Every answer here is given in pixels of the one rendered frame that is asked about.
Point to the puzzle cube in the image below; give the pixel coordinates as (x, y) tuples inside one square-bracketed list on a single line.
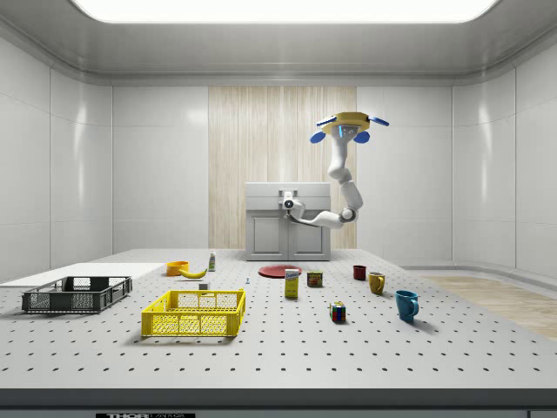
[(337, 312)]

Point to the white drawer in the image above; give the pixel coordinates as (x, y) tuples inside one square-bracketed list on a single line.
[(261, 190)]

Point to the yellow bowl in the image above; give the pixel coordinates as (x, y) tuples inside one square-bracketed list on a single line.
[(174, 269)]

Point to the red mug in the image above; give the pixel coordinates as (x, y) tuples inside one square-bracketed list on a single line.
[(358, 273)]

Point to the tall white bottle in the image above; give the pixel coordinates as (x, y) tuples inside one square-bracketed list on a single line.
[(212, 262)]

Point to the yellow basket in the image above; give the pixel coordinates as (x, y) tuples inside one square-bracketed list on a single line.
[(191, 324)]

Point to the yellow mug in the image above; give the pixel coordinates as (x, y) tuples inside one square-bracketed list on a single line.
[(375, 284)]

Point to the blue mug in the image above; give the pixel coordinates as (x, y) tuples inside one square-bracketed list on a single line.
[(405, 308)]

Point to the dark grey basket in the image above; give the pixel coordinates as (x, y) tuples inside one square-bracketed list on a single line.
[(52, 300)]

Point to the red plate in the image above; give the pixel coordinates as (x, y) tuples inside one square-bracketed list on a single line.
[(274, 271)]

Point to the grey cube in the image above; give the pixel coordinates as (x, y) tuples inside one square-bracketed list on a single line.
[(204, 286)]

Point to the banana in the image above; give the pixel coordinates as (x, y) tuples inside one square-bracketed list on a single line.
[(193, 274)]

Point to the drone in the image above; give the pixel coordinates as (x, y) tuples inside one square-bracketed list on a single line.
[(350, 118)]

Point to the white cabinet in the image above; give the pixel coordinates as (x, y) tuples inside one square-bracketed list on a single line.
[(270, 235)]

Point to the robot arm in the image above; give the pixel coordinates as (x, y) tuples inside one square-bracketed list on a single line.
[(340, 157)]

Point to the flat-sided can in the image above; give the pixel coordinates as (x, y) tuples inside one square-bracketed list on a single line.
[(314, 279)]

